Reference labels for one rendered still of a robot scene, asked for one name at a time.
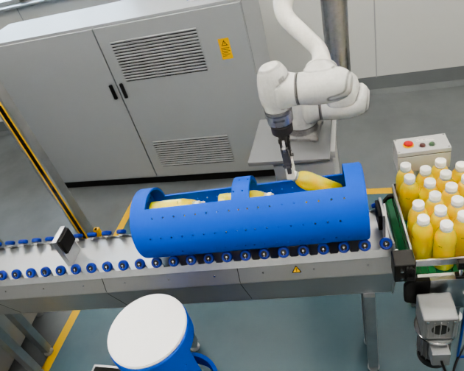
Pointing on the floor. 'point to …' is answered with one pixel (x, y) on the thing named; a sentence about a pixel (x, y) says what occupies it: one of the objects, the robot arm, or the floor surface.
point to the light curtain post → (34, 152)
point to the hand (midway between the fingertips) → (289, 168)
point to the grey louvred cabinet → (139, 88)
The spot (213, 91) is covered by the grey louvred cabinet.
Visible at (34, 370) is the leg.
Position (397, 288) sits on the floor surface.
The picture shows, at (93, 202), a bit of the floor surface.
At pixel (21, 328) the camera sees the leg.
